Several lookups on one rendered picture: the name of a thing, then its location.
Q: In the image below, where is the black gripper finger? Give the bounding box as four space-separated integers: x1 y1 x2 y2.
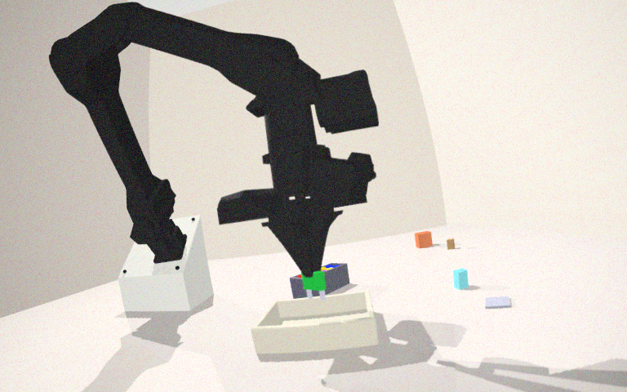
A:
309 210 344 272
261 215 315 278

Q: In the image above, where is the beige rectangular tray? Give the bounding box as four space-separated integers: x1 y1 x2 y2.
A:
251 290 378 354

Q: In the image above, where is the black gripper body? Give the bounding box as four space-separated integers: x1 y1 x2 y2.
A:
217 135 367 225

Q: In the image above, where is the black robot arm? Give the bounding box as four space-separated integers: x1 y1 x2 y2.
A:
49 2 379 264

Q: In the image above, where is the green blade fuse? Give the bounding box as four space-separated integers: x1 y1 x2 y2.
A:
301 270 326 301

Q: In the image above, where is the light blue block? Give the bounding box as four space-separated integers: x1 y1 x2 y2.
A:
453 268 469 290

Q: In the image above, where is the orange block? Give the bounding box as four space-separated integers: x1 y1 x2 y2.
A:
415 231 433 248

